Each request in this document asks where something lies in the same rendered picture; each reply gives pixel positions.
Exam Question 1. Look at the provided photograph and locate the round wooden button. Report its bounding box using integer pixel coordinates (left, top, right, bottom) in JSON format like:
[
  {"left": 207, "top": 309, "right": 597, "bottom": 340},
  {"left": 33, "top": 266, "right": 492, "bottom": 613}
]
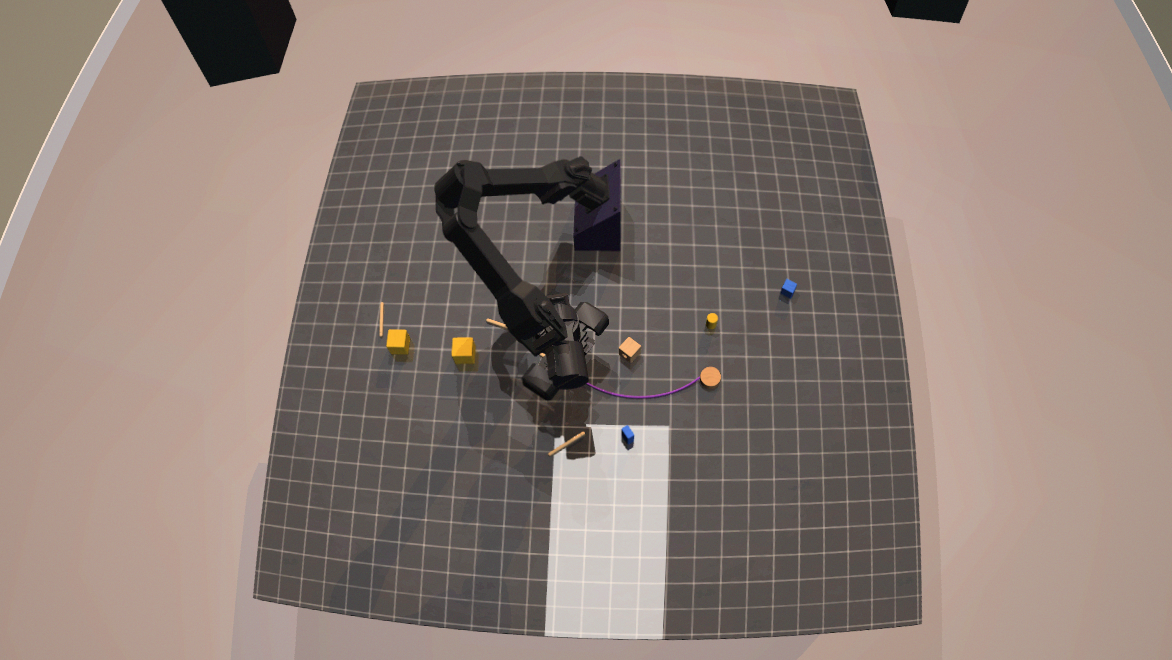
[{"left": 700, "top": 367, "right": 721, "bottom": 389}]

